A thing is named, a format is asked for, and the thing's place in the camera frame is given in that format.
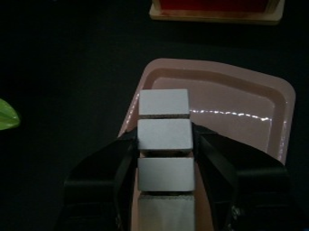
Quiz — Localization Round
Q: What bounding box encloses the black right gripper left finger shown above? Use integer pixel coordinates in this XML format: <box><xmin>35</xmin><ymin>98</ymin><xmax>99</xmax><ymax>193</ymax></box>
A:
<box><xmin>54</xmin><ymin>128</ymin><xmax>141</xmax><ymax>231</ymax></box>

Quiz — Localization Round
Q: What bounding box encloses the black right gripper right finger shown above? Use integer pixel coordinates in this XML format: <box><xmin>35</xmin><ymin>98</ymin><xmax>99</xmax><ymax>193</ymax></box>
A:
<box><xmin>191</xmin><ymin>122</ymin><xmax>309</xmax><ymax>231</ymax></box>

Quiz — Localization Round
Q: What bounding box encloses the white segmented sushi roll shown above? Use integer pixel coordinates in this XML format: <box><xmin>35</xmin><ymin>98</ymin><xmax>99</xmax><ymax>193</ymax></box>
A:
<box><xmin>137</xmin><ymin>88</ymin><xmax>197</xmax><ymax>231</ymax></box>

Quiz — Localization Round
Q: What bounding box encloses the green starfruit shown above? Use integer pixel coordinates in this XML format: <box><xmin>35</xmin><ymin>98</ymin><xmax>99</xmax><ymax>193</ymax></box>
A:
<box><xmin>0</xmin><ymin>98</ymin><xmax>22</xmax><ymax>131</ymax></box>

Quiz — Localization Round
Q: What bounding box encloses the pink plastic tray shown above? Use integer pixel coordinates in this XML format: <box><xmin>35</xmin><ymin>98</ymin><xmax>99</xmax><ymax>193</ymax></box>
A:
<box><xmin>118</xmin><ymin>58</ymin><xmax>297</xmax><ymax>231</ymax></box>

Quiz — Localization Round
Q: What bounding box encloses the wooden box with red inside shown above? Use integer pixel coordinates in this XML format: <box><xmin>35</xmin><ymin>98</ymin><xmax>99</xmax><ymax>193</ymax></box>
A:
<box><xmin>149</xmin><ymin>0</ymin><xmax>286</xmax><ymax>25</ymax></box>

